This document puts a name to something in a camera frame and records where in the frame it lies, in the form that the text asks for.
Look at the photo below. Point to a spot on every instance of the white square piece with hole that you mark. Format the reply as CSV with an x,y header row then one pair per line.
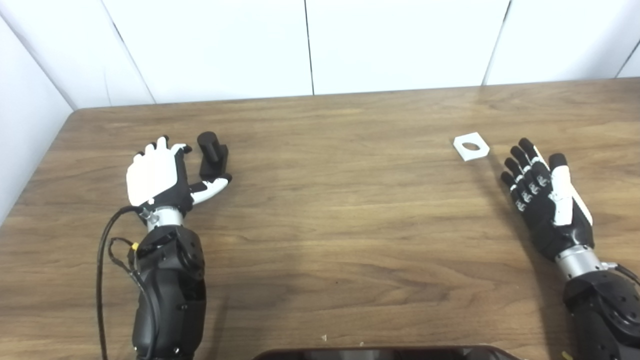
x,y
461,148

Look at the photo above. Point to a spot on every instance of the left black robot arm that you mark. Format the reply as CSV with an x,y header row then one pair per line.
x,y
175,295

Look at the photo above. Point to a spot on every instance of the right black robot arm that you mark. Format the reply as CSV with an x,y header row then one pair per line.
x,y
605,320

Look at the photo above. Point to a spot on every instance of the black peg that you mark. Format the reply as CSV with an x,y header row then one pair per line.
x,y
214,160

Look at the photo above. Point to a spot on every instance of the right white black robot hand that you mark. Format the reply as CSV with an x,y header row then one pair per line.
x,y
560,232

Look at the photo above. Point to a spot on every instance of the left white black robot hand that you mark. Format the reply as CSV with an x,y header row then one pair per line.
x,y
155,175

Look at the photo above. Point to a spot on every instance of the dark glossy robot torso edge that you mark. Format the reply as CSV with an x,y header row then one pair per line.
x,y
390,354

